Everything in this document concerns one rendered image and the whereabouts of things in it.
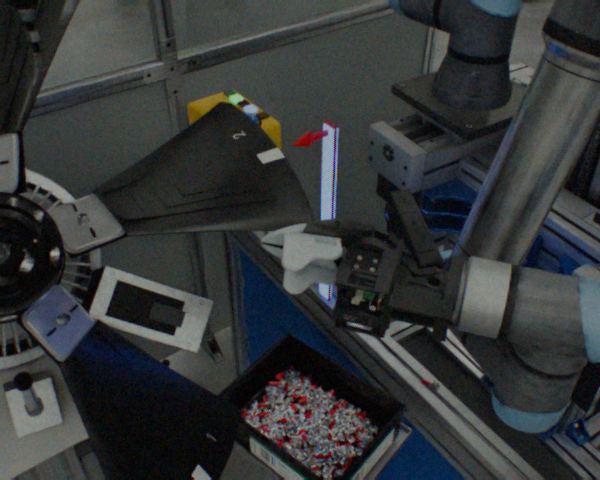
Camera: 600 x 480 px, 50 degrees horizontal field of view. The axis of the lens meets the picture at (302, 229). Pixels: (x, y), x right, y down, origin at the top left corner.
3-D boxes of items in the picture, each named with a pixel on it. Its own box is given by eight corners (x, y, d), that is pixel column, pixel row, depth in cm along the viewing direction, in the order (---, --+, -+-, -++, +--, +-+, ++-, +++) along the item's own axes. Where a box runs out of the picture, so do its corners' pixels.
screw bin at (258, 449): (214, 428, 94) (210, 399, 90) (289, 359, 104) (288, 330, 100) (332, 522, 83) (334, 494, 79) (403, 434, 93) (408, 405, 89)
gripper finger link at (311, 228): (302, 221, 65) (387, 238, 63) (307, 211, 66) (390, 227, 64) (303, 253, 69) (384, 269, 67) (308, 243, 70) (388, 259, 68)
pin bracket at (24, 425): (2, 384, 86) (4, 392, 78) (45, 370, 89) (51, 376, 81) (14, 427, 86) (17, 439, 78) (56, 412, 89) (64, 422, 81)
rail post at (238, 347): (242, 439, 184) (220, 228, 135) (254, 432, 186) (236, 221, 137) (249, 449, 182) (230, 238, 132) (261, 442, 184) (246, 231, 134)
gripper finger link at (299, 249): (244, 251, 65) (332, 270, 62) (264, 212, 69) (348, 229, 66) (246, 272, 67) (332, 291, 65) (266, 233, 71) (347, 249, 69)
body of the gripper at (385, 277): (327, 278, 61) (456, 306, 58) (350, 217, 67) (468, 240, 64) (327, 327, 66) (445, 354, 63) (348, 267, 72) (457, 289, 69)
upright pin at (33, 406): (24, 408, 80) (9, 375, 76) (41, 399, 81) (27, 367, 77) (29, 419, 79) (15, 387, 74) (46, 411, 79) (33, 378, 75)
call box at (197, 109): (192, 151, 123) (186, 101, 117) (237, 135, 128) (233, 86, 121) (235, 191, 113) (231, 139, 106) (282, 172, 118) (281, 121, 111)
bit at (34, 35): (35, 72, 60) (19, 17, 57) (37, 67, 61) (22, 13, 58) (47, 72, 60) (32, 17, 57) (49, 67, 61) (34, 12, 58)
